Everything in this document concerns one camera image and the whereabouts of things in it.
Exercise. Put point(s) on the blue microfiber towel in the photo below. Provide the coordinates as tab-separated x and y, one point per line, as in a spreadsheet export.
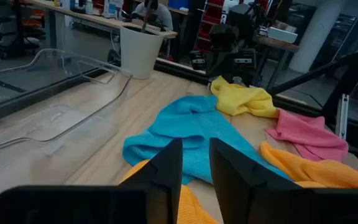
191	124

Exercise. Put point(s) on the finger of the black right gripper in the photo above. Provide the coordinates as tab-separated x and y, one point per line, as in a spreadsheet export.
241	63
202	63

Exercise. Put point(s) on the red storage shelf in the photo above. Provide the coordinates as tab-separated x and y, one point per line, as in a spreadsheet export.
208	28

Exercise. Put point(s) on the blue box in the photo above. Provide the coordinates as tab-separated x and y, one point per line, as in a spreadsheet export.
179	3

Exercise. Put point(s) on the white round column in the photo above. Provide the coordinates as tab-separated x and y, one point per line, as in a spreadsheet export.
315	37

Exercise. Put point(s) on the potted plant in white pot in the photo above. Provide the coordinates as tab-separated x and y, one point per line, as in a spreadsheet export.
140	53

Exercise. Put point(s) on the white blue carton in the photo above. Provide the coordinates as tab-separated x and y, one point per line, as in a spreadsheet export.
113	9

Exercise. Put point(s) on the person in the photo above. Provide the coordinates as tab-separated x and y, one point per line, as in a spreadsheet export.
163	15

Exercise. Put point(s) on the silver metal bracket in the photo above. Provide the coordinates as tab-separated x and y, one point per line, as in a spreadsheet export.
342	118

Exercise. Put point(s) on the clear plastic bin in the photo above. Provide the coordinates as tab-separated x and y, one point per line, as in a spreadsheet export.
57	124

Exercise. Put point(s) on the white flat box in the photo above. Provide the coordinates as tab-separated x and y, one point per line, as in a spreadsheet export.
283	35

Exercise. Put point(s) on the round wooden table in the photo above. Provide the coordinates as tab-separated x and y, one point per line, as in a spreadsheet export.
275	43

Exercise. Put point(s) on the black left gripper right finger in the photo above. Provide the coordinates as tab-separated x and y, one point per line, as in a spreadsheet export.
259	202

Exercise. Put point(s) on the long wooden workbench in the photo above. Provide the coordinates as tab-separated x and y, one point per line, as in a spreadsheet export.
98	19

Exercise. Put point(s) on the pink microfiber towel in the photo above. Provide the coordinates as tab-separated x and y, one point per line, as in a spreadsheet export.
309	137

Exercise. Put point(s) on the yellow microfiber towel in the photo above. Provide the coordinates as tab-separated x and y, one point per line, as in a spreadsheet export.
241	99

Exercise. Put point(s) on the grey bin storage rack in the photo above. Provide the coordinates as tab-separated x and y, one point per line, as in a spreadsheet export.
2	28

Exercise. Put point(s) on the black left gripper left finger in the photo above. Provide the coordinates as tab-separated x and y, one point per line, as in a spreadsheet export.
154	202

